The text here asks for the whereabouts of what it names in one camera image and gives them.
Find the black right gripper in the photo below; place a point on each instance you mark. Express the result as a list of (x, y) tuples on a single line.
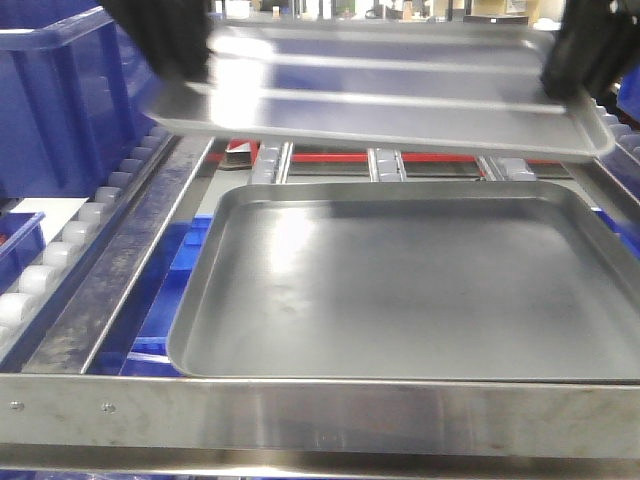
[(598, 43)]

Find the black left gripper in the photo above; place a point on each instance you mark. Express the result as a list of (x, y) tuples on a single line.
[(172, 35)]

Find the small silver tray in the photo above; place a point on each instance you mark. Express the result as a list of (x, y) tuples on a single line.
[(434, 87)]

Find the large dark grey tray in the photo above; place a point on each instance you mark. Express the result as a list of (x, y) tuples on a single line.
[(409, 281)]

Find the blue bin right edge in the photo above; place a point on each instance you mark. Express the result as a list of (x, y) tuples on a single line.
[(628, 97)]

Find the right roller track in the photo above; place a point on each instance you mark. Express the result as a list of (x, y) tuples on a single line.
[(626, 138)]

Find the large blue bin left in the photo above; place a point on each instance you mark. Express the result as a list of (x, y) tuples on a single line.
[(73, 85)]

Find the small blue bin left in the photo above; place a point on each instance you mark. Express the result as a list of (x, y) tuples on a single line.
[(22, 241)]

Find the left white roller track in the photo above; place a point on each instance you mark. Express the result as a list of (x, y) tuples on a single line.
[(25, 297)]

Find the blue bin below rack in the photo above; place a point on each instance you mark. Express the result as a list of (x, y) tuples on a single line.
[(136, 343)]

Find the steel front rack beam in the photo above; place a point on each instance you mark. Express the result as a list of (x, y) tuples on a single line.
[(320, 428)]

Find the red floor frame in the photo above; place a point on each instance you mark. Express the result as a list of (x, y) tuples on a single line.
[(243, 146)]

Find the steel divider rail right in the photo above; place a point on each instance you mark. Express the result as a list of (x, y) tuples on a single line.
[(606, 191)]

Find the steel divider rail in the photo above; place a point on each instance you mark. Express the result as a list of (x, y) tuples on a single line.
[(606, 191), (171, 191)]

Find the steel divider rail left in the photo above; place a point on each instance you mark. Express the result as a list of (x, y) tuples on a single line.
[(171, 191)]

